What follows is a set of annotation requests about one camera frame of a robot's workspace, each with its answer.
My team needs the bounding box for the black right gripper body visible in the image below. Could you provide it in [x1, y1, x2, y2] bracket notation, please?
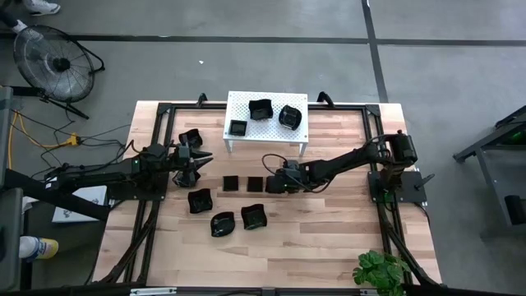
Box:
[279, 160, 309, 193]

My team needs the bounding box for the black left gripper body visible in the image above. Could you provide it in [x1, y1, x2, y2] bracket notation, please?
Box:
[166, 141, 196, 173]

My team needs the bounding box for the black wavy square bowl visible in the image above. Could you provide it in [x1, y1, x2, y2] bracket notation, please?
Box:
[187, 187, 214, 215]
[240, 203, 268, 230]
[248, 98, 275, 122]
[178, 128, 204, 150]

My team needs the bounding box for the white perforated metal shelf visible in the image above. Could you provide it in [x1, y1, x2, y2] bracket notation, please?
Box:
[222, 90, 310, 158]

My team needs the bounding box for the white printed box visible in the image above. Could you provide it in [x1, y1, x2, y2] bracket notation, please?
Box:
[52, 185, 108, 224]

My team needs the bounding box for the green leafy plant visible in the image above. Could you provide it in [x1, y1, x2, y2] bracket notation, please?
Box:
[352, 249, 412, 296]

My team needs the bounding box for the black diagonal beam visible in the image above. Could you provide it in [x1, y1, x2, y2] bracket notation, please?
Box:
[0, 168, 112, 223]

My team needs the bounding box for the black floor fan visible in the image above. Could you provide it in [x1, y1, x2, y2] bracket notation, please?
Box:
[12, 24, 107, 121]

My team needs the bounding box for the yellow and white canister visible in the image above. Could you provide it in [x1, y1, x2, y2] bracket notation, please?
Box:
[18, 235, 59, 261]

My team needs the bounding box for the grey equipment panel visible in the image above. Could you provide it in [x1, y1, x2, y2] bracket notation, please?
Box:
[0, 85, 15, 187]

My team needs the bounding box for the grey cabinet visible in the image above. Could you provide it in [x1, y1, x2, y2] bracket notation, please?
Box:
[0, 187, 25, 292]

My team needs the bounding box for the person's white shoe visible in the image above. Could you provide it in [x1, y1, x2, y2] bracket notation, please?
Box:
[10, 18, 44, 41]
[22, 0, 62, 16]

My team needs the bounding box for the black metal stand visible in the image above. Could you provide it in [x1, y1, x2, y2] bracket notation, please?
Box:
[453, 104, 526, 242]

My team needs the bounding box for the person's leg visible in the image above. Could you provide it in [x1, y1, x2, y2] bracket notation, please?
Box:
[0, 7, 20, 26]

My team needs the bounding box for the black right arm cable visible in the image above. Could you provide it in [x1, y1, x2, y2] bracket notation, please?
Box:
[261, 153, 332, 194]

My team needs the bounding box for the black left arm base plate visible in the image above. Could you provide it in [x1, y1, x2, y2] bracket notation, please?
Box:
[107, 171, 170, 201]

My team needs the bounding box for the black floor cable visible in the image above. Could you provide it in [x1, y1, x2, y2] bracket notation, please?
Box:
[80, 123, 132, 150]

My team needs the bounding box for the yellow cable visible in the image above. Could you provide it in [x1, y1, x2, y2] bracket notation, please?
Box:
[6, 109, 82, 170]

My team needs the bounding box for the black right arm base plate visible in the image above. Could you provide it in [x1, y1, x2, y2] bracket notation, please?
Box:
[368, 170, 436, 203]

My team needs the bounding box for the silver metal bracket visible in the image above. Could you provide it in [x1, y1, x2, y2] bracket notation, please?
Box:
[129, 287, 178, 296]

